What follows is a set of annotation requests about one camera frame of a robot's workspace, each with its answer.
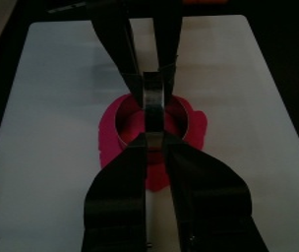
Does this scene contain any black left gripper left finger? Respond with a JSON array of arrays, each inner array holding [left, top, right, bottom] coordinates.
[[79, 132, 149, 252]]

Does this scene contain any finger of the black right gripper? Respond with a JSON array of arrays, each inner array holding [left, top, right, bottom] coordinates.
[[85, 0, 145, 103], [150, 0, 185, 96]]

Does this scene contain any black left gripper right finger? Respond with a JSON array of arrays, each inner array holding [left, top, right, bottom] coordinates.
[[161, 132, 269, 252]]

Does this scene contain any round metal dough cutter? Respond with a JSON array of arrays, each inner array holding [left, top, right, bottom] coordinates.
[[113, 70, 189, 150]]

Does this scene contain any flat pink dough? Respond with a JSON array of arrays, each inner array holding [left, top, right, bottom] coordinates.
[[97, 93, 209, 193]]

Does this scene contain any orange plastic item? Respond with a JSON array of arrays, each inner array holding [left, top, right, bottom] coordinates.
[[182, 0, 231, 5]]

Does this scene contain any white cutting board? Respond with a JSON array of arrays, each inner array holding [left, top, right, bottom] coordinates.
[[0, 14, 299, 252]]

